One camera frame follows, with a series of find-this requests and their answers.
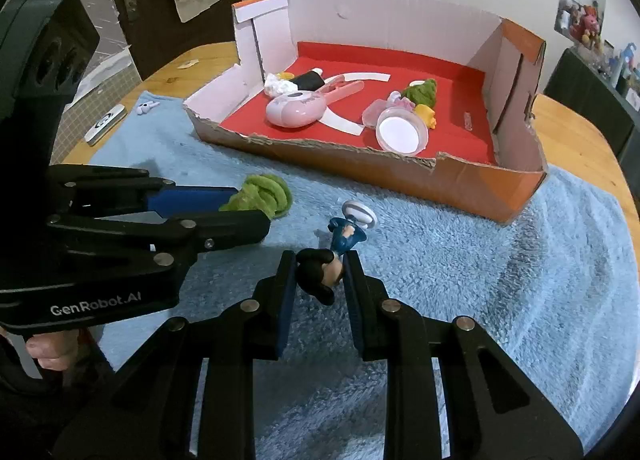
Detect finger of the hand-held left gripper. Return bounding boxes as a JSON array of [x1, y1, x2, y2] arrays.
[[50, 167, 240, 222], [47, 209, 271, 261]]

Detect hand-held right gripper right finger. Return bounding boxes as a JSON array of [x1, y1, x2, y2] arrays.
[[342, 249, 585, 460]]

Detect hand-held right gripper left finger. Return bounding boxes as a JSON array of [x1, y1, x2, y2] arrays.
[[52, 250, 297, 460]]

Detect boy figurine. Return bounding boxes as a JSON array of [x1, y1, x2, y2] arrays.
[[296, 201, 376, 306]]

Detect green yarn ball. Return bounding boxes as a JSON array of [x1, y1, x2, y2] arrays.
[[401, 79, 438, 108], [219, 174, 293, 219]]

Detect pink toy camera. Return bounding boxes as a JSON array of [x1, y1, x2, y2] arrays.
[[265, 92, 328, 128]]

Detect orange cardboard box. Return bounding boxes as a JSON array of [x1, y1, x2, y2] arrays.
[[182, 0, 549, 225]]

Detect black and white fluffy toy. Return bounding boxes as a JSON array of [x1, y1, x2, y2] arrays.
[[263, 68, 325, 97]]

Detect clear round lid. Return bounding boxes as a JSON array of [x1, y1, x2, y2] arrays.
[[375, 107, 429, 156]]

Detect pink clothespin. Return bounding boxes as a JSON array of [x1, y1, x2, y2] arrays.
[[305, 73, 365, 108]]

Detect clear plastic capsule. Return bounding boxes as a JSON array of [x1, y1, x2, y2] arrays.
[[361, 99, 390, 128]]

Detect yellow-haired figurine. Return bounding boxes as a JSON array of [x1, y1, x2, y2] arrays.
[[385, 90, 438, 130]]

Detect person's left hand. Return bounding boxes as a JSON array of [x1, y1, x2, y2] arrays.
[[25, 331, 86, 371]]

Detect white remote control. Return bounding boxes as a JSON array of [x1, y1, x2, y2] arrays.
[[84, 104, 127, 147]]

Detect blue fluffy towel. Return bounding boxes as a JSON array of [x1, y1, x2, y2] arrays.
[[87, 90, 638, 460]]

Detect row of bottles and boxes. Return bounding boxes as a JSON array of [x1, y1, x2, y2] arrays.
[[597, 40, 640, 111]]

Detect pink dragon toy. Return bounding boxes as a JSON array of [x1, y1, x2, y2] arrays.
[[580, 3, 603, 48]]

